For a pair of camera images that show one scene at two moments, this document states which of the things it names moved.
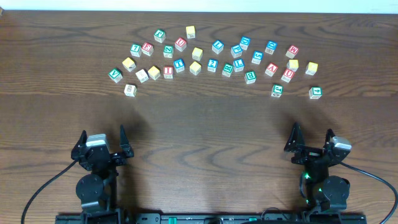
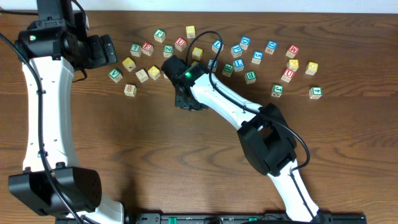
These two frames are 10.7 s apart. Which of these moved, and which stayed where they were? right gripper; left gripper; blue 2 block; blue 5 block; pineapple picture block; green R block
Moved: left gripper; right gripper
Stayed: green R block; pineapple picture block; blue 5 block; blue 2 block
